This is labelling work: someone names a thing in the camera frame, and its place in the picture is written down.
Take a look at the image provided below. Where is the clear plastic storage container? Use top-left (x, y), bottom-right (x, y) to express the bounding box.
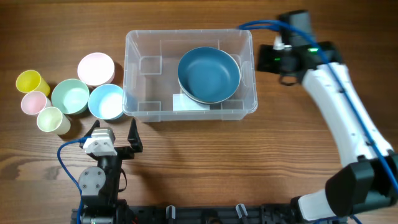
top-left (123, 29), bottom-right (258, 122)

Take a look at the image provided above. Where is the dark blue plate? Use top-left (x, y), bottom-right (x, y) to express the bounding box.
top-left (177, 46), bottom-right (241, 103)

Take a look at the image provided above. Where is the pink cup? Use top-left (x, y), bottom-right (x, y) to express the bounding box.
top-left (21, 91), bottom-right (52, 115)

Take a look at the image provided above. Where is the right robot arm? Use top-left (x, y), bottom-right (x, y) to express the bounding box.
top-left (257, 42), bottom-right (397, 223)

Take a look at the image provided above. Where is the yellow cup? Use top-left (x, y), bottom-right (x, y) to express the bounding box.
top-left (16, 70), bottom-right (50, 96)

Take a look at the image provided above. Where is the light blue bowl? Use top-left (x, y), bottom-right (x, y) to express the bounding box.
top-left (88, 84), bottom-right (123, 120)

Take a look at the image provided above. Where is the left blue cable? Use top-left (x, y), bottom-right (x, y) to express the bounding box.
top-left (57, 136), bottom-right (93, 224)

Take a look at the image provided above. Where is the pale green cup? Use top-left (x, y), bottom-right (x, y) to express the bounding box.
top-left (37, 106), bottom-right (71, 135)

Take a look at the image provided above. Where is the right blue cable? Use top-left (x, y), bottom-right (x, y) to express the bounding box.
top-left (238, 19), bottom-right (398, 224)

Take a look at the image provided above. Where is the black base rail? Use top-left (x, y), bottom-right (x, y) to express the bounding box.
top-left (80, 204), bottom-right (296, 224)

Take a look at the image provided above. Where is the mint green bowl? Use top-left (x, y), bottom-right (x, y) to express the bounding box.
top-left (51, 79), bottom-right (90, 114)

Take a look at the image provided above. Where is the blue cable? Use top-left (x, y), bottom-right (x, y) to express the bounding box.
top-left (57, 136), bottom-right (93, 224)
top-left (238, 19), bottom-right (398, 224)

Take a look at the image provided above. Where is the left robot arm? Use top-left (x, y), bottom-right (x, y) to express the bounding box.
top-left (75, 120), bottom-right (143, 224)

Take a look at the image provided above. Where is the pink bowl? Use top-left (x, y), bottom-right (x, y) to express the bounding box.
top-left (77, 52), bottom-right (115, 87)

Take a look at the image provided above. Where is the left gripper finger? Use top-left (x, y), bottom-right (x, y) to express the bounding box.
top-left (85, 120), bottom-right (100, 137)
top-left (127, 119), bottom-right (143, 152)

